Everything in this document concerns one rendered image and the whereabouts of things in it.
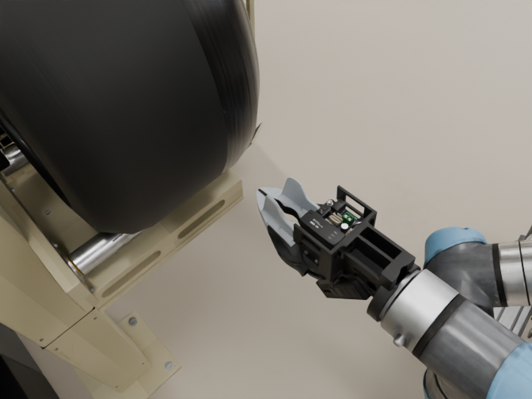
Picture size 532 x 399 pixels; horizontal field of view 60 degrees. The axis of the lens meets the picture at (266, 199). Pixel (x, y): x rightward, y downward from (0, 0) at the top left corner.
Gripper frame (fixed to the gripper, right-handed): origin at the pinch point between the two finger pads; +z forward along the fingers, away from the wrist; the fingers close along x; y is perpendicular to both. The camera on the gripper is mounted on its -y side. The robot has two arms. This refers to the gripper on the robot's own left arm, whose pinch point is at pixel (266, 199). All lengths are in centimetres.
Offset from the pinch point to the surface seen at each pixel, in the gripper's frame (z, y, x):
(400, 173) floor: 33, -110, -98
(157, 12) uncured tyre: 11.4, 22.0, 1.4
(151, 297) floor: 62, -106, 12
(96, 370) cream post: 38, -77, 37
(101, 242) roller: 24.4, -17.7, 17.3
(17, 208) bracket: 37.6, -13.3, 24.2
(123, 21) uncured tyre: 11.8, 22.6, 5.0
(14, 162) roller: 51, -16, 20
